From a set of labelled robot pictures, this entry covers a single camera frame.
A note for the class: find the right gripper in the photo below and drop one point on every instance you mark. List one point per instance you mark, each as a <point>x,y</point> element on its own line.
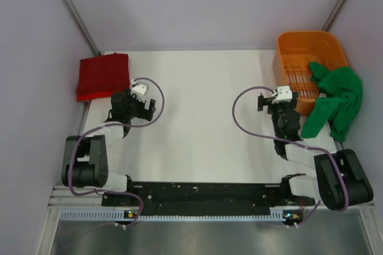
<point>264,101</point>

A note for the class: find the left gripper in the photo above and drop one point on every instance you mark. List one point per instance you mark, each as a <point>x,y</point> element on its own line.
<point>144,113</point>

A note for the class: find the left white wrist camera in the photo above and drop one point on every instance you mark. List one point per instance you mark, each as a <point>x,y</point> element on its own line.
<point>139,88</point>

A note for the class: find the grey slotted cable duct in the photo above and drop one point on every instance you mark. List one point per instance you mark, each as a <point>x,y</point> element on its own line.
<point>125,216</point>

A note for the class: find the folded red t shirt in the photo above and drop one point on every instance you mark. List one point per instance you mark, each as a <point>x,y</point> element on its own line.
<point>101,76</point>

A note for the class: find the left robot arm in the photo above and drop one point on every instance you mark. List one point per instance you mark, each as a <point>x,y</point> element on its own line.
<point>86,164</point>

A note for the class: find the aluminium frame rail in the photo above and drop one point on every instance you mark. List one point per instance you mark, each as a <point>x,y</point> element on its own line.
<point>62,198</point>

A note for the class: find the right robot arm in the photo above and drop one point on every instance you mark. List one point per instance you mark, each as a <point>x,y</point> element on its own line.
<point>334,180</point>

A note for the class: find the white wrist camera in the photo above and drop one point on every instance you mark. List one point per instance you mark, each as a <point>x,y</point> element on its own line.
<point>282,94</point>
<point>139,88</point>

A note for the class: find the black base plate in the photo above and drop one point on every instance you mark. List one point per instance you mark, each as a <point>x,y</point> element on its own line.
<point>200,199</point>

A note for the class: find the green t shirt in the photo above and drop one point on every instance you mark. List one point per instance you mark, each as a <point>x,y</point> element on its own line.
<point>343,97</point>

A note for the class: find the left corner metal post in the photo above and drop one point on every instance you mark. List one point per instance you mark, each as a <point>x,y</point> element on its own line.
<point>81,26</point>

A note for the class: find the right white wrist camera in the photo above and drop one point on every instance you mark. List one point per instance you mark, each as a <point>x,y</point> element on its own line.
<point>282,94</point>

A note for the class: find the orange plastic basket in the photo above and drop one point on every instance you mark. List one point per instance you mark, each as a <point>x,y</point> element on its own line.
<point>294,51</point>

